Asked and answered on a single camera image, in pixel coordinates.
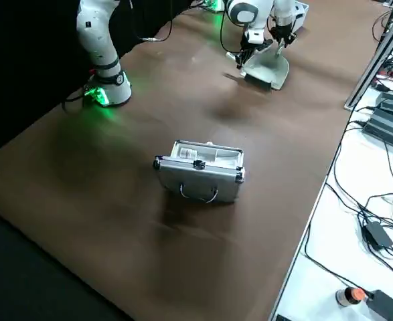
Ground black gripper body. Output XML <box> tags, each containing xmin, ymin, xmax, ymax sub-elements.
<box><xmin>271</xmin><ymin>25</ymin><xmax>299</xmax><ymax>40</ymax></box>
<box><xmin>240</xmin><ymin>39</ymin><xmax>273</xmax><ymax>54</ymax></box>

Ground pale grey dustpan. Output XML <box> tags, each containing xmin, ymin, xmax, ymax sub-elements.
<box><xmin>242</xmin><ymin>39</ymin><xmax>291</xmax><ymax>92</ymax></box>

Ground white-handled black brush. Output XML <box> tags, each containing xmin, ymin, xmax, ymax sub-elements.
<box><xmin>225</xmin><ymin>51</ymin><xmax>272</xmax><ymax>92</ymax></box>

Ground open aluminium case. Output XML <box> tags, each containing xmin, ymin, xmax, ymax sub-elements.
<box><xmin>153</xmin><ymin>139</ymin><xmax>246</xmax><ymax>206</ymax></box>

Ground black docking box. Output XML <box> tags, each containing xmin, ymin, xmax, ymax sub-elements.
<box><xmin>362</xmin><ymin>109</ymin><xmax>393</xmax><ymax>152</ymax></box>

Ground black power adapter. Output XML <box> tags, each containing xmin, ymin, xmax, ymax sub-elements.
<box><xmin>364</xmin><ymin>219</ymin><xmax>393</xmax><ymax>249</ymax></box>

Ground brown bottle orange cap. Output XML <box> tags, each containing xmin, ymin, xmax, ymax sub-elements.
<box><xmin>335</xmin><ymin>286</ymin><xmax>367</xmax><ymax>308</ymax></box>

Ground black flat box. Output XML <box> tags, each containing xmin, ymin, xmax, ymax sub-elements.
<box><xmin>365</xmin><ymin>290</ymin><xmax>393</xmax><ymax>321</ymax></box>

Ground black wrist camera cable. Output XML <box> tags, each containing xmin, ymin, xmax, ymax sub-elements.
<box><xmin>218</xmin><ymin>12</ymin><xmax>226</xmax><ymax>51</ymax></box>

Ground black cable with connector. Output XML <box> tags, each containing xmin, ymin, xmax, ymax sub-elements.
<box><xmin>128</xmin><ymin>0</ymin><xmax>174</xmax><ymax>43</ymax></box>

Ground aluminium profile post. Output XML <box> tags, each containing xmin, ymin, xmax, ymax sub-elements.
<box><xmin>343</xmin><ymin>0</ymin><xmax>393</xmax><ymax>110</ymax></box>

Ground black desk cable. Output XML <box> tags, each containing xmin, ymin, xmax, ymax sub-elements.
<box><xmin>335</xmin><ymin>119</ymin><xmax>393</xmax><ymax>202</ymax></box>
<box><xmin>304</xmin><ymin>182</ymin><xmax>393</xmax><ymax>279</ymax></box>

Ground black base cables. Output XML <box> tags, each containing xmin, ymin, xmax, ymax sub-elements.
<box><xmin>60</xmin><ymin>87</ymin><xmax>94</xmax><ymax>115</ymax></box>

